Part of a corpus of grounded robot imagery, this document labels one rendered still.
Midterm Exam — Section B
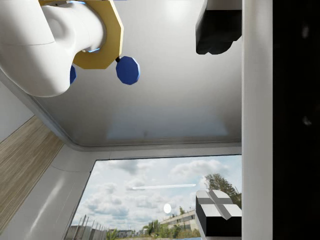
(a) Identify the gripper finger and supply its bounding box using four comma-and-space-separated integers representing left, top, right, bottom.
195, 189, 243, 240
195, 0, 243, 56

